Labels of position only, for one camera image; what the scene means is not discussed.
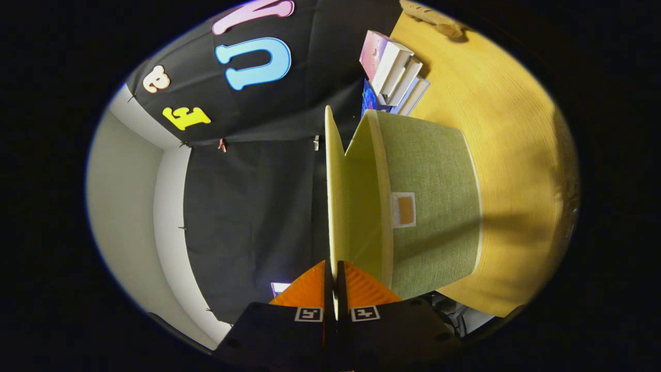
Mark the white book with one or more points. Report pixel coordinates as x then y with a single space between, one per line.
405 77

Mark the brown plush toy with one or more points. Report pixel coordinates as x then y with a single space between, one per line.
428 15

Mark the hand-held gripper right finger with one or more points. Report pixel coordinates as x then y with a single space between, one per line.
397 330

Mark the dark blue book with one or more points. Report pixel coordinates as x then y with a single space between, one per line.
369 101

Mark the pink clip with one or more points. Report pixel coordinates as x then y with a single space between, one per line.
222 145

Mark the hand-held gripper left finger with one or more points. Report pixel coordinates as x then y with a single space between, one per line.
279 330

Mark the pink cover book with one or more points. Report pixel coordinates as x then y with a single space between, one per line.
373 51

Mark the green fabric storage box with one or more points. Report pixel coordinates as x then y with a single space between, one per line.
434 170

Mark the pale blue book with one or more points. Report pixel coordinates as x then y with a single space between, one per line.
415 95

